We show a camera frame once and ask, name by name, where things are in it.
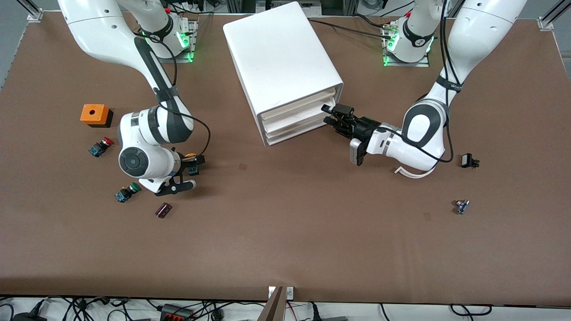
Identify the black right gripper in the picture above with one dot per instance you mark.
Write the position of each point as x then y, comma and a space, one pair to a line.
186, 163

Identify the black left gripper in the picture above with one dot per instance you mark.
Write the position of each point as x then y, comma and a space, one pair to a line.
365, 128

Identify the yellow push button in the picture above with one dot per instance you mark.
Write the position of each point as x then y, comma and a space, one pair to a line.
191, 156

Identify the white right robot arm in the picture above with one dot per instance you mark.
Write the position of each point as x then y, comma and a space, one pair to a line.
102, 35

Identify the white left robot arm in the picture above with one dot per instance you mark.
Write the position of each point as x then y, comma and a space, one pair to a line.
419, 129

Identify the green push button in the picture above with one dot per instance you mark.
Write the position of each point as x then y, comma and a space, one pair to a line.
125, 193

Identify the red push button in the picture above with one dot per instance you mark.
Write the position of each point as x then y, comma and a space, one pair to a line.
100, 147

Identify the dark brown capacitor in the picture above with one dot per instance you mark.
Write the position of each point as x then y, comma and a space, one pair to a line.
163, 210

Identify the white curved plastic strip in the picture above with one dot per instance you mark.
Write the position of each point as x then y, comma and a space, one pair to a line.
408, 174

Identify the black power strip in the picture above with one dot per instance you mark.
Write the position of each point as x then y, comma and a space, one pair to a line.
176, 312

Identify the small blue electronic component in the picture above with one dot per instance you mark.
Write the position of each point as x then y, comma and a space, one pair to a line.
462, 207

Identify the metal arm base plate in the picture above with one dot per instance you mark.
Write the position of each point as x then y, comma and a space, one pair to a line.
192, 49
424, 64

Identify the orange button enclosure box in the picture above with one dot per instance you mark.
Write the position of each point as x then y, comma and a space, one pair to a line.
93, 113

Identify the small black switch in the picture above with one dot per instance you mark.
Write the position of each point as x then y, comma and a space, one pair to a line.
467, 160

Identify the white metal bracket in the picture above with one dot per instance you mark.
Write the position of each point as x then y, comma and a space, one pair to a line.
290, 293

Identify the grey camera stand pole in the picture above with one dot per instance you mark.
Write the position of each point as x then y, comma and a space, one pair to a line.
274, 310

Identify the metal table corner bracket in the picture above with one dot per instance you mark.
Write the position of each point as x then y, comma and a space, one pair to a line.
546, 22
36, 15

